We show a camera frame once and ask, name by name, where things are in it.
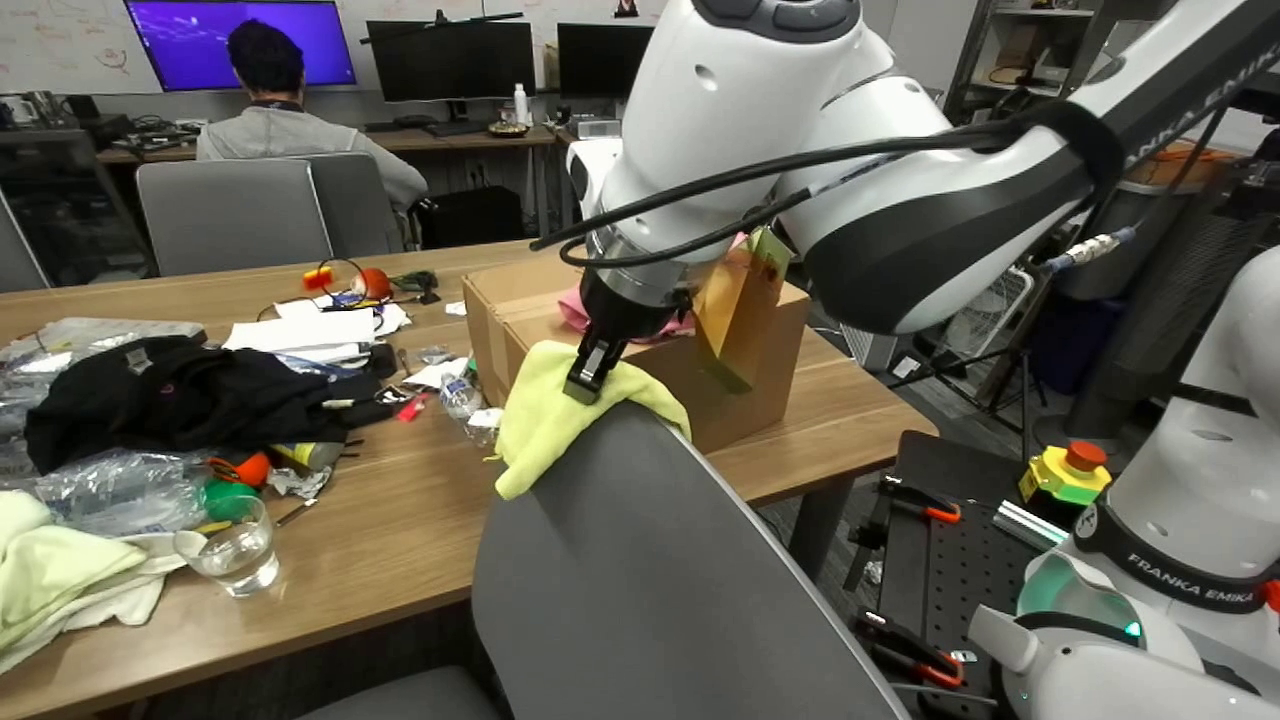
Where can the orange red toy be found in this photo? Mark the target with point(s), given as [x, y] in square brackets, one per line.
[369, 283]

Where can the white papers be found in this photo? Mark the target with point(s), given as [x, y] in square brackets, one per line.
[305, 328]

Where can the large cardboard box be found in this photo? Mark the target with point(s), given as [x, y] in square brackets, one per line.
[763, 386]

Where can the small orange object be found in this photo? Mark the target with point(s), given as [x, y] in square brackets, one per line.
[246, 469]

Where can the monitor with purple screen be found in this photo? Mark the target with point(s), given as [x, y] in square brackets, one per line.
[184, 41]

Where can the yellow red emergency stop button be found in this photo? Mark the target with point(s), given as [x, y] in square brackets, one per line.
[1064, 472]

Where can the seated person grey sweater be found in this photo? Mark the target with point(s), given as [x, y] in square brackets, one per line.
[281, 135]

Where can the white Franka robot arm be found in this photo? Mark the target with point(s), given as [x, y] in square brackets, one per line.
[746, 92]

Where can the black cluttered side table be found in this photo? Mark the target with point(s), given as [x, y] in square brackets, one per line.
[65, 201]

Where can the silver aluminium bar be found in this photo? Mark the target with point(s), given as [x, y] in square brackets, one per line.
[1026, 522]

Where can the clear plastic cup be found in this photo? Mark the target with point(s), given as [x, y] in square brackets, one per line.
[240, 562]

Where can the black bag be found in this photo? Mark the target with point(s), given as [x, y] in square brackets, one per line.
[464, 216]

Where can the dark green object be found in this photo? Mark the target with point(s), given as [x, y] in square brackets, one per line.
[419, 284]

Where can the black garment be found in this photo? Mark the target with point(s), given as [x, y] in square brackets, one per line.
[173, 402]

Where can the wooden office desk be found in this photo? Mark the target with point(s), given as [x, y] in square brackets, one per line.
[454, 139]

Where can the clear plastic bag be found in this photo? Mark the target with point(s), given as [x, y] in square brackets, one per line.
[122, 484]

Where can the orange bundle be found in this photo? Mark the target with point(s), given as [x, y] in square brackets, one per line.
[1182, 162]

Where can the dark grey chair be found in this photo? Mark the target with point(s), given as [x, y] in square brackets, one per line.
[363, 205]

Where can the light grey chair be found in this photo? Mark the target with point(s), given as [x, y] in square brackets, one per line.
[233, 212]
[19, 253]

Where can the light green cloth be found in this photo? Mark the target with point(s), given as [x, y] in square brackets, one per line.
[55, 573]

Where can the black computer monitor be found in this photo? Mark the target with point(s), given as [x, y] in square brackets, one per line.
[447, 61]
[593, 61]

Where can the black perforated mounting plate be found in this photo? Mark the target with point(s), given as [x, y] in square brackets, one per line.
[935, 573]

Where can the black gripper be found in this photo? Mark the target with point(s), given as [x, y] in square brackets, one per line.
[626, 307]

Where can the white whiteboard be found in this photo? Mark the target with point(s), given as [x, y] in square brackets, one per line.
[65, 45]

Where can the wooden shelf unit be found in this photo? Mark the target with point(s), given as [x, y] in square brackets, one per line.
[1023, 45]

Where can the yellow wrist camera mount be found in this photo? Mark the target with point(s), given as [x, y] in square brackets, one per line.
[734, 301]

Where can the clear plastic water bottle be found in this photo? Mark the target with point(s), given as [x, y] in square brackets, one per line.
[460, 392]

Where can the round plate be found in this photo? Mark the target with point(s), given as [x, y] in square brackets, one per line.
[501, 127]

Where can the grey mesh office chair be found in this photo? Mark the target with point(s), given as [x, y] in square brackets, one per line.
[666, 600]

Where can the white plastic bottle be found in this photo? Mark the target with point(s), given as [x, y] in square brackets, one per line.
[521, 107]

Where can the small green object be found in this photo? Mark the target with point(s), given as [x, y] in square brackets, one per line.
[228, 501]

